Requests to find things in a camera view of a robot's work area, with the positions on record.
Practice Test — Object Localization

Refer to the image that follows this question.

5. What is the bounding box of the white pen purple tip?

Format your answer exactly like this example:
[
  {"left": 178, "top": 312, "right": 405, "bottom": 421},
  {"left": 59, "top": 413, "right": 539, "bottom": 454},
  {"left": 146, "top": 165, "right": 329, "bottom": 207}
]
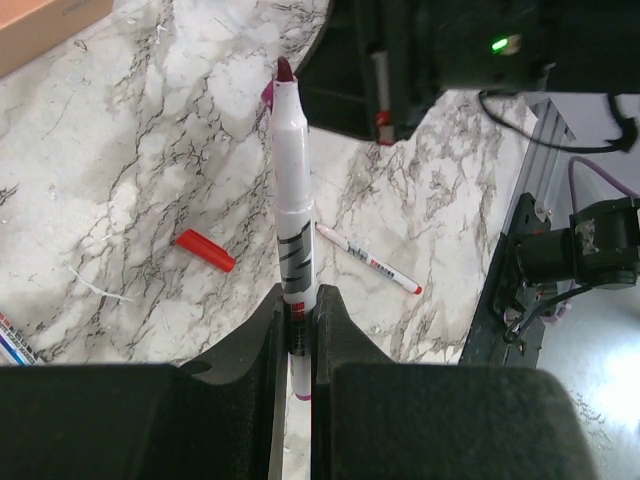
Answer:
[{"left": 269, "top": 57, "right": 317, "bottom": 401}]

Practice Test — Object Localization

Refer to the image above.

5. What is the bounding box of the aluminium rail frame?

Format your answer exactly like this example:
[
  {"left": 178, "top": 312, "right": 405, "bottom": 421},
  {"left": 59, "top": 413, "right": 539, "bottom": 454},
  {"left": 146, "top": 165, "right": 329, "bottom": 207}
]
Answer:
[{"left": 502, "top": 94, "right": 575, "bottom": 234}]

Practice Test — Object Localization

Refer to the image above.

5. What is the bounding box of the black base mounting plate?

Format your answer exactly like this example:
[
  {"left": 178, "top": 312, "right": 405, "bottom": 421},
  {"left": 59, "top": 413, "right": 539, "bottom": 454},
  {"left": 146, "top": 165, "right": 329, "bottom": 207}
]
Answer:
[{"left": 457, "top": 191, "right": 640, "bottom": 371}]

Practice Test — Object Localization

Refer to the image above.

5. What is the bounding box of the red pen cap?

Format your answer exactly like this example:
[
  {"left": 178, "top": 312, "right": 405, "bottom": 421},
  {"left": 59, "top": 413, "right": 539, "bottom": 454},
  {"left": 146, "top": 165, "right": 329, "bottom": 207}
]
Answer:
[{"left": 176, "top": 229, "right": 236, "bottom": 273}]

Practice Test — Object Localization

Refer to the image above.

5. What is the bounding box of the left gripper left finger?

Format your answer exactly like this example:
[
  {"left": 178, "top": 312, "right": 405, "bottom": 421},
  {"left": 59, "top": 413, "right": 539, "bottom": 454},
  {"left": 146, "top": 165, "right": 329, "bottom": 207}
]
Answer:
[{"left": 1, "top": 287, "right": 285, "bottom": 479}]

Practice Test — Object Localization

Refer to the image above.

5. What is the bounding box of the white pen blue tip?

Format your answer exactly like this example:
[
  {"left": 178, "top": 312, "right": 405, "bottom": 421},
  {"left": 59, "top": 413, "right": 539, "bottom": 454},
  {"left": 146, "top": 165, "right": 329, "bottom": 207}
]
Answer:
[{"left": 0, "top": 313, "right": 45, "bottom": 366}]

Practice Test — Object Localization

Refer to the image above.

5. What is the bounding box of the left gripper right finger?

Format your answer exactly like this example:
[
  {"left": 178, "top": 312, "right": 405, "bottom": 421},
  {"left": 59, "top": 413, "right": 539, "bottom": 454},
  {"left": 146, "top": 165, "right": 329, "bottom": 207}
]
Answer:
[{"left": 311, "top": 285, "right": 598, "bottom": 479}]

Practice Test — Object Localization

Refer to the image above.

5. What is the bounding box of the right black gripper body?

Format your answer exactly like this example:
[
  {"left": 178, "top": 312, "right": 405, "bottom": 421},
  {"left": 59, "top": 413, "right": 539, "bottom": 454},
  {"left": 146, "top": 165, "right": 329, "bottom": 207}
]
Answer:
[{"left": 353, "top": 1, "right": 555, "bottom": 145}]

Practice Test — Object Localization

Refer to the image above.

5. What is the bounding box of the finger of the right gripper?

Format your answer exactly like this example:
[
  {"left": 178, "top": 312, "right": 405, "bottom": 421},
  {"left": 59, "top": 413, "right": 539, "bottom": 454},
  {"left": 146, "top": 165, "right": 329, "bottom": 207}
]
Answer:
[{"left": 296, "top": 1, "right": 384, "bottom": 142}]

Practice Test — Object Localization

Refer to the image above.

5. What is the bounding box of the white pen red tip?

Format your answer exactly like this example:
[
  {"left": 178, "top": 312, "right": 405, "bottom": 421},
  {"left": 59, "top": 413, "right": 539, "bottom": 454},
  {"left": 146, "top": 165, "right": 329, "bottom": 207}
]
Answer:
[{"left": 315, "top": 222, "right": 423, "bottom": 295}]

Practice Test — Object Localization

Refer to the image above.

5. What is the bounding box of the purple pen cap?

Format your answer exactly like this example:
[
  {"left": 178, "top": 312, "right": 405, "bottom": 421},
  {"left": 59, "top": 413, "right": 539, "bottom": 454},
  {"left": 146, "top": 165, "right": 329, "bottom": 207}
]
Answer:
[{"left": 261, "top": 81, "right": 274, "bottom": 111}]

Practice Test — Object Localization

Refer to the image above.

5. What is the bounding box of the orange desk organizer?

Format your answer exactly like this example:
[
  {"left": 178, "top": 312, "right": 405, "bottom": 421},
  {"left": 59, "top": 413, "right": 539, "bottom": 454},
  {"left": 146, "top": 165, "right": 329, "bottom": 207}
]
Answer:
[{"left": 1, "top": 0, "right": 114, "bottom": 77}]

